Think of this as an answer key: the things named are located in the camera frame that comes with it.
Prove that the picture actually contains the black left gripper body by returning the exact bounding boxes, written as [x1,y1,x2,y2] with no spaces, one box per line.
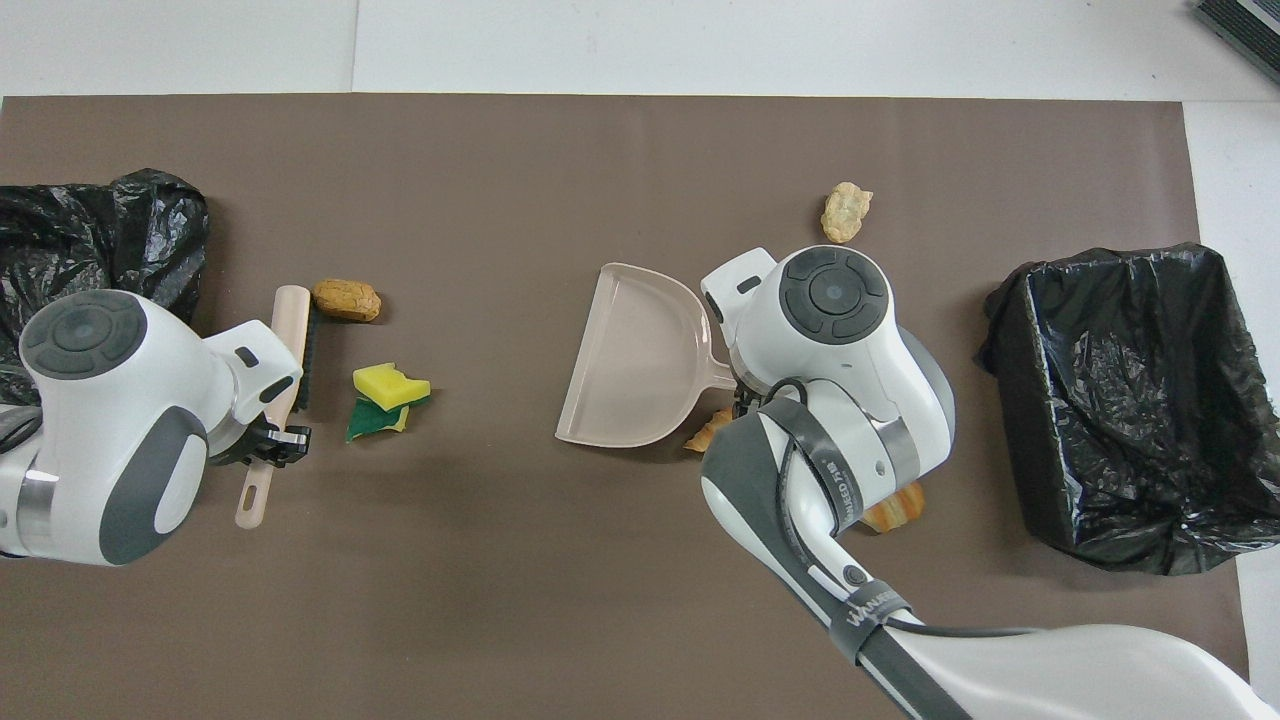
[214,424,265,470]

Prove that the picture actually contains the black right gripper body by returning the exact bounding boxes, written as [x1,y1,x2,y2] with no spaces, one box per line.
[733,373,777,422]

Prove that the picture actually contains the striped croissant piece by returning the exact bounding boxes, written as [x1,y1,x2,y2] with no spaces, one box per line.
[684,405,738,454]
[863,484,927,534]

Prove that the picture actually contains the green-backed sponge scrap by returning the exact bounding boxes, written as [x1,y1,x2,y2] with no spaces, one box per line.
[345,395,413,444]

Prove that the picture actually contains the beige hand brush black bristles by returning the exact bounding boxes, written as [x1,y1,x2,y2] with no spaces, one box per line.
[234,285,324,530]

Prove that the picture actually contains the notched yellow sponge chunk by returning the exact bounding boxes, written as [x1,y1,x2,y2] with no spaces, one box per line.
[352,362,432,409]

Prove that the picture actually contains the beige plastic dustpan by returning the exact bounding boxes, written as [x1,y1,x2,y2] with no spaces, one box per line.
[555,262,742,450]

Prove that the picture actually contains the brown bread roll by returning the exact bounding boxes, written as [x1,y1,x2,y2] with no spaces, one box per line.
[311,278,383,323]

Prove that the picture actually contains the pale bread chunk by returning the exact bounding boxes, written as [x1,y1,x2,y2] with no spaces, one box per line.
[821,181,874,245]

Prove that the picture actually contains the bin wrapped in black bag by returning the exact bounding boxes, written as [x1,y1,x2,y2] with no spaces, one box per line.
[0,168,211,406]

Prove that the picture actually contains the open bin with black liner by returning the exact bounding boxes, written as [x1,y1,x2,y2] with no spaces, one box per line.
[975,242,1280,576]

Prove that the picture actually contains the brown table mat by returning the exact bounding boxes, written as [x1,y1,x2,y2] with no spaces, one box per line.
[0,93,1256,720]

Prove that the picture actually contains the grey ribbed device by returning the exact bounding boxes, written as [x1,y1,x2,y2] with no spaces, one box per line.
[1194,0,1280,86]

